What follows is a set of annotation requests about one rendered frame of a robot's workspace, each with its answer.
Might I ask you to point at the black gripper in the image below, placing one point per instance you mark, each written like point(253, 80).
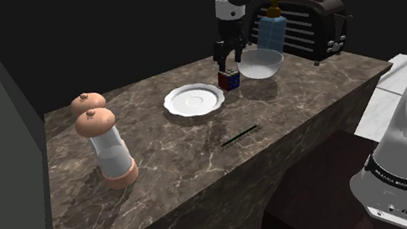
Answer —
point(231, 30)

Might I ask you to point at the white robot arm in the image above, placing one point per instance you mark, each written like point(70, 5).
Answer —
point(405, 130)

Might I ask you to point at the colourful puzzle cube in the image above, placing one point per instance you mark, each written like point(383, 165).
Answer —
point(229, 80)

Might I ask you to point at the white bowl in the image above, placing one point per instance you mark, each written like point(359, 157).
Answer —
point(261, 65)

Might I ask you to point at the blue soap dispenser bottle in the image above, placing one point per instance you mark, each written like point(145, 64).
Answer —
point(271, 34)

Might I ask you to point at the white scalloped plate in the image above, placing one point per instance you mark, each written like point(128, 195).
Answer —
point(193, 100)

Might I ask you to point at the dark green pen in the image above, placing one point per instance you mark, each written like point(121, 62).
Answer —
point(240, 135)

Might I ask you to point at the black toaster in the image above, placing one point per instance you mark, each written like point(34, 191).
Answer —
point(315, 25)

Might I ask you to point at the clear grinder with peach cap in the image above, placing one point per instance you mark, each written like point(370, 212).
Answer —
point(110, 150)
point(86, 102)

